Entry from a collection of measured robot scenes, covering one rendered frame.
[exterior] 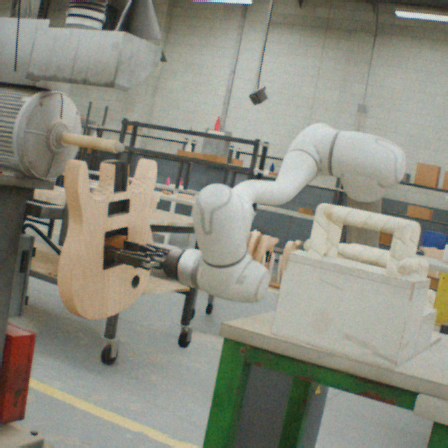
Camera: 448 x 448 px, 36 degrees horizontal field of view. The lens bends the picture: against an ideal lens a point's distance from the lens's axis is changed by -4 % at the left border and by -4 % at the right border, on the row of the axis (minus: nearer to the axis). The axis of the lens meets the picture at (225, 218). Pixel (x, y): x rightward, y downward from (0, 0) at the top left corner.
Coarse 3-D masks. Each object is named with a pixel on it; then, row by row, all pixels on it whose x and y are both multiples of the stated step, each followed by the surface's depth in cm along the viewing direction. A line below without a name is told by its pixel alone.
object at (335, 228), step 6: (330, 222) 148; (336, 222) 148; (330, 228) 148; (336, 228) 148; (330, 234) 148; (336, 234) 148; (330, 240) 148; (336, 240) 148; (330, 246) 148; (336, 246) 148; (330, 252) 148; (336, 252) 149
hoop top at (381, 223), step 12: (324, 204) 141; (336, 216) 139; (348, 216) 138; (360, 216) 137; (372, 216) 136; (384, 216) 135; (372, 228) 136; (384, 228) 135; (396, 228) 133; (408, 228) 133
